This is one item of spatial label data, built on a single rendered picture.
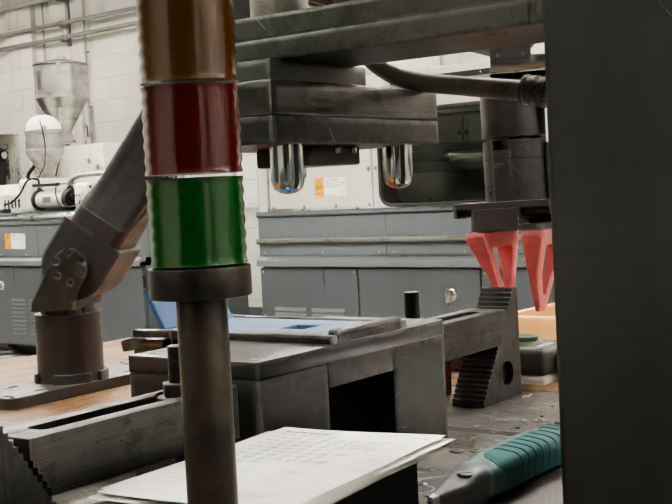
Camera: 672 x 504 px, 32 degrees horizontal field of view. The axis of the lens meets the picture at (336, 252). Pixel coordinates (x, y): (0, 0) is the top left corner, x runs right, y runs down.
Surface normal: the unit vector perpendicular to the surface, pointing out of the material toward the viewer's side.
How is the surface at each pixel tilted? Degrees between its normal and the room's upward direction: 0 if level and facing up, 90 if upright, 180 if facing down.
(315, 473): 1
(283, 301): 90
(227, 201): 76
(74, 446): 90
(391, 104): 90
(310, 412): 90
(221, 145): 104
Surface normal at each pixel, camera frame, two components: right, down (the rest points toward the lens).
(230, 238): 0.76, 0.24
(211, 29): 0.55, -0.23
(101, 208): -0.06, -0.15
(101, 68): -0.63, 0.07
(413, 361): 0.81, -0.01
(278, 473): -0.07, -1.00
